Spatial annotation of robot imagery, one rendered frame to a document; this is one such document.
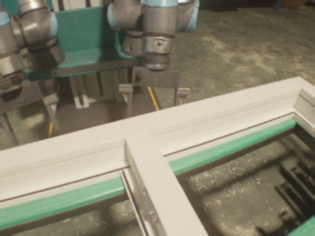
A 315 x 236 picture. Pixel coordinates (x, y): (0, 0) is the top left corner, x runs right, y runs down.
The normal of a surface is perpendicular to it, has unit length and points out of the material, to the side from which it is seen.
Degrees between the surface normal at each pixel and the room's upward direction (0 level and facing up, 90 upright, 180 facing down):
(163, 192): 0
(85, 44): 90
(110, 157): 90
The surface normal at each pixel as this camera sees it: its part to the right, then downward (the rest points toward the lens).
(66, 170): 0.37, 0.61
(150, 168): 0.00, -0.76
